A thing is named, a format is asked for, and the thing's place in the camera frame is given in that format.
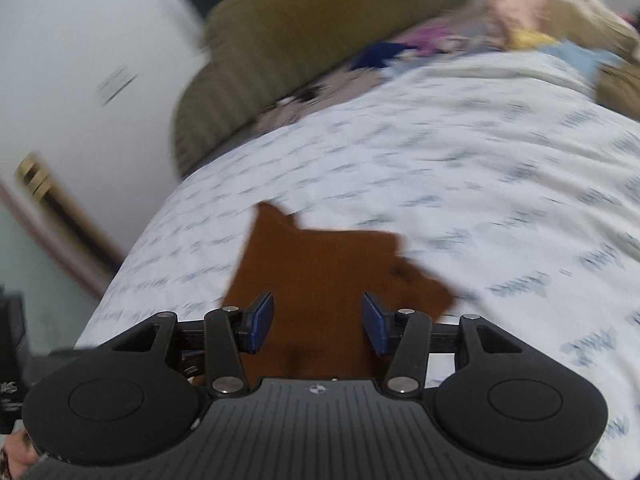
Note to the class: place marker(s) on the gold tower fan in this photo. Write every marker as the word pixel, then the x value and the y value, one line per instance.
pixel 66 214

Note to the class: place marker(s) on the brown knit sweater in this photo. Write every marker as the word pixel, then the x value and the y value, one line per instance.
pixel 317 279

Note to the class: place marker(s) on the left hand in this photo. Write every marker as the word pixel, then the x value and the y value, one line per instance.
pixel 18 454

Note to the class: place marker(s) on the white script-print bedsheet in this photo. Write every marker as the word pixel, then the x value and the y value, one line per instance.
pixel 500 174

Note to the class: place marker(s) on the tan padded garment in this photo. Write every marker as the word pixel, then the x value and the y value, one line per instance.
pixel 618 89

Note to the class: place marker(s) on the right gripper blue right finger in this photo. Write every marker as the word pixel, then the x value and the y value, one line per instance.
pixel 380 325

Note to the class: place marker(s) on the purple garment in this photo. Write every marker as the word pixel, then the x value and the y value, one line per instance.
pixel 431 39

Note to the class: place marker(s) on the cream padded jacket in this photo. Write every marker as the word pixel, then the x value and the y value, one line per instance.
pixel 592 25

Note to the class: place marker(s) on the olive padded headboard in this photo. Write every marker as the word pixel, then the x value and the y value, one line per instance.
pixel 260 51

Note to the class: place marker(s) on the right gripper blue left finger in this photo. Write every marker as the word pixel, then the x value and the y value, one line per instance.
pixel 256 323

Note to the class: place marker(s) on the light blue garment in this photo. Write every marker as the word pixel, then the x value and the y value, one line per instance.
pixel 586 62

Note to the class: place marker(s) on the dark blue garment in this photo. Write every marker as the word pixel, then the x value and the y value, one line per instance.
pixel 378 55

